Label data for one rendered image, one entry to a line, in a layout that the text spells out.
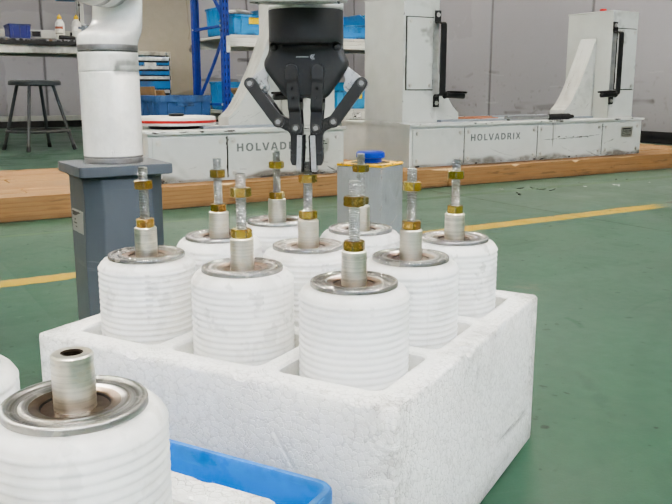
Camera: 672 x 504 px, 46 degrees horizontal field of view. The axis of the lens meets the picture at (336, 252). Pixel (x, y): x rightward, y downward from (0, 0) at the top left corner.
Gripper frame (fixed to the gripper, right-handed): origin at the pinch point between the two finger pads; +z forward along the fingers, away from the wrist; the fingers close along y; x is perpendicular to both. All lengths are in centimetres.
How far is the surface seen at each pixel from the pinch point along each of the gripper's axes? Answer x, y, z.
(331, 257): 3.5, -2.8, 10.3
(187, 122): -210, 69, 7
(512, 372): -1.1, -22.1, 23.8
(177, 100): -434, 136, 3
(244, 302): 15.4, 3.9, 11.8
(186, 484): 38.4, 3.1, 16.9
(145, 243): 6.9, 15.3, 8.4
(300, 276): 4.8, 0.3, 12.0
